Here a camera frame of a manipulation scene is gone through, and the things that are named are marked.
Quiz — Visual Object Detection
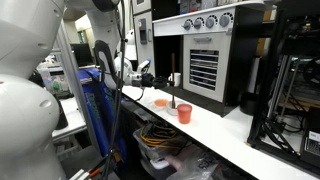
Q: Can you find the translucent orange plastic cup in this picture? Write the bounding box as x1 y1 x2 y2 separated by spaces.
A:
176 103 193 125

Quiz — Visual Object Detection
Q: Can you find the orange plastic plate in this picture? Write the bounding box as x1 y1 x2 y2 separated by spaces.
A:
153 98 169 108

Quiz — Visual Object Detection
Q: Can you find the yellow and black cable bundle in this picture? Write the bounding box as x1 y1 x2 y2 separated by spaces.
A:
139 121 179 149

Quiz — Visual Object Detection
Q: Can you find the black box white label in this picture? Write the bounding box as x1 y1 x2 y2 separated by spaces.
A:
299 106 320 168

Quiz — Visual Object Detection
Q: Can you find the orange handled bar clamp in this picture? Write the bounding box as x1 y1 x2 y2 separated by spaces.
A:
69 153 118 180

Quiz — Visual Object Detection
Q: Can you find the black metal rack frame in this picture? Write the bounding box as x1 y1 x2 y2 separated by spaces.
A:
247 0 320 176

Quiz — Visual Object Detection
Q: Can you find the clear plastic storage bin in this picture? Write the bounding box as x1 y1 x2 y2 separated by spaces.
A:
132 128 189 161

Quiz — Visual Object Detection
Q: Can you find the clear plastic bag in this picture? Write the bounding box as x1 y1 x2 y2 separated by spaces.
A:
165 146 223 180

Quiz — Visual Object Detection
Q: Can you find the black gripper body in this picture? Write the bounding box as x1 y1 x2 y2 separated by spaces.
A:
139 72 158 89

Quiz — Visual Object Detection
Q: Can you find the wooden spoon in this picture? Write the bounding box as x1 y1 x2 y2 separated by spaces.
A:
170 52 177 110

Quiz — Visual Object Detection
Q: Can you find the white toy kitchen stove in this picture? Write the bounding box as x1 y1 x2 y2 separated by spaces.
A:
151 0 268 118

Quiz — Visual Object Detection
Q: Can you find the white lidded storage bin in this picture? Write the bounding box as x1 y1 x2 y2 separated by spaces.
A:
139 156 178 180

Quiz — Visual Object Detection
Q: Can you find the aluminium extrusion frame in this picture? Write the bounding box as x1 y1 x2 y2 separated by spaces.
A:
54 19 102 158

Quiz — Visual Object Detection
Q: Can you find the white bowl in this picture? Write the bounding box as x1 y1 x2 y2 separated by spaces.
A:
165 99 183 117

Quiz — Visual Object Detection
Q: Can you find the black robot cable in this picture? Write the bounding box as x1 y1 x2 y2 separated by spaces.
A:
99 0 129 180

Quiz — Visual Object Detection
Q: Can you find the black round bin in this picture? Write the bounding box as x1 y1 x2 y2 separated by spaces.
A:
239 91 258 116

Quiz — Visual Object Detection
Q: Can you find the white side table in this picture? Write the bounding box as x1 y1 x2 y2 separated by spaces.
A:
51 96 88 142

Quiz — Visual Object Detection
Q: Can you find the black water bottle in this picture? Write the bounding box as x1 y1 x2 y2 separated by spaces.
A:
53 94 70 131

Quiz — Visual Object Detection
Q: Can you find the grey stove knob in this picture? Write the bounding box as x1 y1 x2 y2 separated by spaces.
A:
204 15 216 29
182 18 194 31
193 16 205 30
218 12 234 28

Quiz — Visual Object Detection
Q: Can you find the clear container with green item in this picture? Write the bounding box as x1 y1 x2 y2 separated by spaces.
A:
36 64 70 96

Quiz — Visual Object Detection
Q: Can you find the black computer monitor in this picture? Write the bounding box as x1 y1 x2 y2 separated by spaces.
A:
70 43 95 68

